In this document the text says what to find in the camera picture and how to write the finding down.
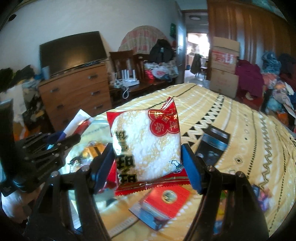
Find yellow candy bar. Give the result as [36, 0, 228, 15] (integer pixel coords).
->
[82, 141, 106, 159]

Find black flat television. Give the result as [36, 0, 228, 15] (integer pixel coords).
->
[39, 31, 107, 76]

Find yellow patterned bed sheet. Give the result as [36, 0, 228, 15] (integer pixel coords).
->
[69, 82, 296, 241]

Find person left hand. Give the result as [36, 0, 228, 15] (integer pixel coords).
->
[1, 184, 44, 223]

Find orange red cardboard box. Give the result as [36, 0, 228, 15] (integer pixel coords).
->
[129, 185, 190, 231]

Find stacked cardboard boxes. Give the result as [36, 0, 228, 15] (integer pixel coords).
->
[210, 37, 240, 98]

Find pile of clothes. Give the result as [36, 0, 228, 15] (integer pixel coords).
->
[235, 52, 295, 133]

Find white wifi router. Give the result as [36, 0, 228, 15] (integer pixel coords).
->
[118, 69, 140, 87]

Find red white rice cracker bag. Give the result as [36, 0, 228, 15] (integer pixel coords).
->
[106, 97, 189, 196]

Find glass bowl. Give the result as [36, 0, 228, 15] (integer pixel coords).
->
[60, 120, 116, 211]

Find black blue carton box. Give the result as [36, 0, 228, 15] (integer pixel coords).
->
[195, 125, 230, 166]

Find dark wooden chair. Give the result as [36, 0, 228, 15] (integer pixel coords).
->
[109, 50, 149, 81]

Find wooden chest of drawers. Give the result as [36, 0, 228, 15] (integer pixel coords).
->
[38, 63, 112, 131]

